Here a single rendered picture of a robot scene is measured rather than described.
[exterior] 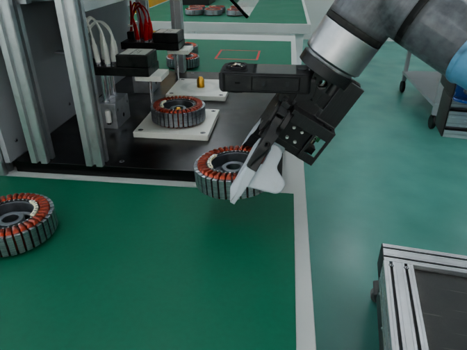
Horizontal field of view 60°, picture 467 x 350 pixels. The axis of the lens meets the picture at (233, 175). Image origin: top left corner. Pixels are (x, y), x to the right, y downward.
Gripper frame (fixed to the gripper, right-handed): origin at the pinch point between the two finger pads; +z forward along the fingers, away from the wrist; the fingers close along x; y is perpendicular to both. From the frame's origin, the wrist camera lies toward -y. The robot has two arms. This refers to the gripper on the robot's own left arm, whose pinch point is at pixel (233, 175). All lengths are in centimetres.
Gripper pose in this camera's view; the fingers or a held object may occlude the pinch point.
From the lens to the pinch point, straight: 58.7
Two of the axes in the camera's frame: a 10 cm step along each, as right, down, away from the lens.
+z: -5.0, 7.3, 4.6
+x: 1.1, -4.7, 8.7
